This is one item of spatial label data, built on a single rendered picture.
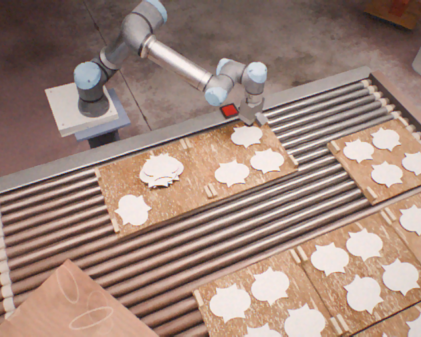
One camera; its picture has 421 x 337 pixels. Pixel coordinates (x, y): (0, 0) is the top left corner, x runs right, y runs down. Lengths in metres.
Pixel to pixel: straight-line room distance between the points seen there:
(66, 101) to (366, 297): 1.58
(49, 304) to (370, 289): 1.10
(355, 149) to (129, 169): 1.02
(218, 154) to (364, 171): 0.65
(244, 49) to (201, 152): 2.18
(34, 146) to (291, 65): 2.28
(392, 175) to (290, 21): 2.69
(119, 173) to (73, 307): 0.60
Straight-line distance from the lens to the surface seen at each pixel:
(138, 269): 1.50
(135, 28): 1.52
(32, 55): 3.97
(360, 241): 1.62
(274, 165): 1.71
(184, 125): 1.86
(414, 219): 1.77
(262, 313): 1.44
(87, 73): 1.84
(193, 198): 1.60
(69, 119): 1.97
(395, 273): 1.62
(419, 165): 1.95
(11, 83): 3.75
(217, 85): 1.45
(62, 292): 1.40
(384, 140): 1.97
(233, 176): 1.65
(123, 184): 1.66
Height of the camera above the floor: 2.31
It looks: 55 degrees down
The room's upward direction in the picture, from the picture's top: 3 degrees clockwise
